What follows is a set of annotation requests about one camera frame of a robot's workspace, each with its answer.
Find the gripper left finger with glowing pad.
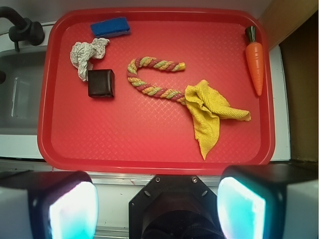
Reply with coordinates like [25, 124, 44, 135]
[0, 171, 98, 239]

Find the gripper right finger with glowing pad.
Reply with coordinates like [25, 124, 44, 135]
[217, 164, 319, 239]

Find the yellow cloth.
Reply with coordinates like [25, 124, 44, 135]
[184, 80, 251, 160]

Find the grey sink basin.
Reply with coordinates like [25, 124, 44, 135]
[0, 46, 47, 135]

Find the dark brown cube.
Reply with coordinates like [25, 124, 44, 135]
[88, 69, 115, 98]

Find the red plastic tray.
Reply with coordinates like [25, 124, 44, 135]
[37, 8, 275, 175]

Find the crumpled white paper towel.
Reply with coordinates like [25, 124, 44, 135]
[70, 38, 110, 82]

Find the orange toy carrot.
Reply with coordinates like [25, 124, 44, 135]
[245, 26, 264, 96]

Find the black faucet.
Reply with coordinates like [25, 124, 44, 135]
[0, 6, 45, 52]

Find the blue sponge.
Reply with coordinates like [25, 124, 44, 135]
[90, 17, 131, 38]

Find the multicoloured twisted rope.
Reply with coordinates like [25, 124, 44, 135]
[127, 56, 187, 105]

